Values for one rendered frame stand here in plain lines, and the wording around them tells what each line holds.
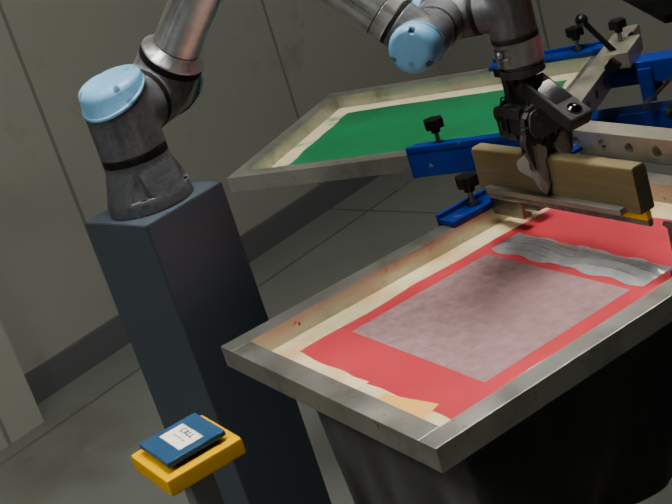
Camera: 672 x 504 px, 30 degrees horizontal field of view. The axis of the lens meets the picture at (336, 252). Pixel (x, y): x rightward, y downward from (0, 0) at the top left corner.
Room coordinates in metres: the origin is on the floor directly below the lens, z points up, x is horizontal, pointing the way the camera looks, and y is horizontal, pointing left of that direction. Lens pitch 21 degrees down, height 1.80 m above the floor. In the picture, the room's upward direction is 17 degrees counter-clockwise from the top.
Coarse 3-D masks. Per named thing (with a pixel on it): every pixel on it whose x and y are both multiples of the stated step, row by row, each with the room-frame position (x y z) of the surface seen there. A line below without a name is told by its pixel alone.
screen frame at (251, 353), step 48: (432, 240) 2.04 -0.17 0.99; (336, 288) 1.96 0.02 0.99; (240, 336) 1.88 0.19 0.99; (288, 336) 1.89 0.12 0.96; (624, 336) 1.51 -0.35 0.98; (288, 384) 1.68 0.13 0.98; (336, 384) 1.61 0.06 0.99; (528, 384) 1.44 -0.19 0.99; (576, 384) 1.47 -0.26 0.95; (384, 432) 1.46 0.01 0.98; (432, 432) 1.40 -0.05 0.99; (480, 432) 1.39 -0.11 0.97
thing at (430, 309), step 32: (544, 224) 2.04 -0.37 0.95; (576, 224) 1.99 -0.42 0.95; (608, 224) 1.95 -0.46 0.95; (480, 256) 1.99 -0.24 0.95; (512, 256) 1.94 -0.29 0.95; (416, 288) 1.94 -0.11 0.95; (448, 288) 1.90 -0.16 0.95; (480, 288) 1.86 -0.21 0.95; (512, 288) 1.82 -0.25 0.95; (384, 320) 1.85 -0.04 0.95; (416, 320) 1.81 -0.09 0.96; (448, 320) 1.78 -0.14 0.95; (320, 352) 1.81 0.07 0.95; (352, 352) 1.77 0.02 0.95; (384, 352) 1.74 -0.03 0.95; (416, 352) 1.70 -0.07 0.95
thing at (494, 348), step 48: (624, 240) 1.87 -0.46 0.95; (528, 288) 1.80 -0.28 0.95; (576, 288) 1.75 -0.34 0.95; (624, 288) 1.70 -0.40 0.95; (480, 336) 1.69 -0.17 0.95; (528, 336) 1.64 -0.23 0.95; (576, 336) 1.60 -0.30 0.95; (384, 384) 1.63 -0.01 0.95; (432, 384) 1.59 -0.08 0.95; (480, 384) 1.54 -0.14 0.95
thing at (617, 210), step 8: (488, 192) 1.99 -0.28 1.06; (496, 192) 1.97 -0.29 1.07; (504, 192) 1.95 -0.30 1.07; (512, 192) 1.93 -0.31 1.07; (520, 192) 1.91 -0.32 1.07; (528, 192) 1.90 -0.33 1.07; (536, 192) 1.89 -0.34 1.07; (536, 200) 1.88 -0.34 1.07; (544, 200) 1.86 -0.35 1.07; (552, 200) 1.84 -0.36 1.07; (560, 200) 1.82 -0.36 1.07; (568, 200) 1.81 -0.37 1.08; (576, 200) 1.80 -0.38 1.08; (584, 200) 1.79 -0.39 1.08; (584, 208) 1.78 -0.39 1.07; (592, 208) 1.76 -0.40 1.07; (600, 208) 1.74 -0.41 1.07; (608, 208) 1.73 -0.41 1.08; (616, 208) 1.72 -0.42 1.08; (624, 208) 1.71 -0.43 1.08
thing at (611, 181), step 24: (480, 144) 2.03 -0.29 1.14; (480, 168) 2.01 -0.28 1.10; (504, 168) 1.95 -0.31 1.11; (552, 168) 1.84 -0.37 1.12; (576, 168) 1.79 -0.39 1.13; (600, 168) 1.74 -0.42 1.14; (624, 168) 1.70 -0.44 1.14; (552, 192) 1.86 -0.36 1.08; (576, 192) 1.80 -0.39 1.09; (600, 192) 1.76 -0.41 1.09; (624, 192) 1.71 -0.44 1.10; (648, 192) 1.70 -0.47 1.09
